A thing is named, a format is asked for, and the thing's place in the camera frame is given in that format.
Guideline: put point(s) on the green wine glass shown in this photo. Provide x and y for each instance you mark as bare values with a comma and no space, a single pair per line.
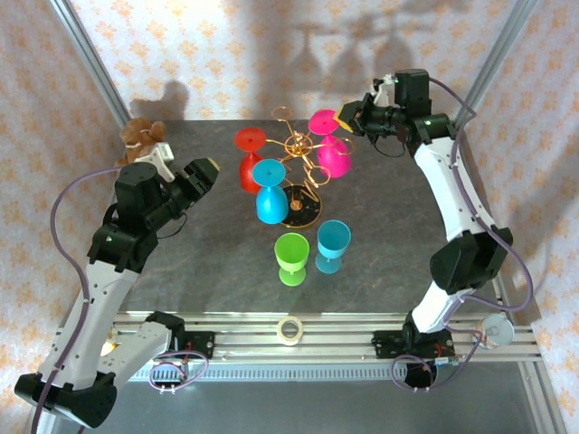
291,255

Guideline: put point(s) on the blue wine glass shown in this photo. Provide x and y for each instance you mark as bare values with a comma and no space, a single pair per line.
271,204

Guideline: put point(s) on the brown teddy bear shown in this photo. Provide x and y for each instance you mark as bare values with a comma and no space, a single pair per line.
138,131

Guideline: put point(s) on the orange translucent round object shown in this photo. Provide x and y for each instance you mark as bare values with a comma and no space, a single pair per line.
111,349

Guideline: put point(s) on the red wine glass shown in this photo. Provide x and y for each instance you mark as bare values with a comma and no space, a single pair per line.
249,139

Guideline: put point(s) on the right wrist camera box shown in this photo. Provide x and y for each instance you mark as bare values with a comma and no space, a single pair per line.
384,90

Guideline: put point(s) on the aluminium frame post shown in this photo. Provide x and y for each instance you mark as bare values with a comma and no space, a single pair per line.
494,59
92,59

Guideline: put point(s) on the teal wine glass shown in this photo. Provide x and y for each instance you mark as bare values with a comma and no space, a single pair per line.
334,242

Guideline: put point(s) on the beige tape roll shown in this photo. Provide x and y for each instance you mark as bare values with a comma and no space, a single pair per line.
281,332

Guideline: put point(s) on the magenta wine glass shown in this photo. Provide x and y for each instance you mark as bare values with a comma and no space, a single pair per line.
334,158

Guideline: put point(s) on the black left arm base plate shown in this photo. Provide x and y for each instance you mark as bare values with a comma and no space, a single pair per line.
203,343

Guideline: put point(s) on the small green circuit board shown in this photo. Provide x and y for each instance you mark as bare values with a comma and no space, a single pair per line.
447,361

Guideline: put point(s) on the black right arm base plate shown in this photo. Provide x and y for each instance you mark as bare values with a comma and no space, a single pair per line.
384,346

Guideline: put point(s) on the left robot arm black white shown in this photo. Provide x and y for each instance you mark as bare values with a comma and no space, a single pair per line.
104,289

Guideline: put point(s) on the grey round tape roll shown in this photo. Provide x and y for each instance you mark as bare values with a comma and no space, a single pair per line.
500,332

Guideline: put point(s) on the aluminium mounting rail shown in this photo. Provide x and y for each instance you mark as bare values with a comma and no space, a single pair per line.
244,326

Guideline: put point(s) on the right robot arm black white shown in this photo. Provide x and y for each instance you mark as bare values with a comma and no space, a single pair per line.
452,190

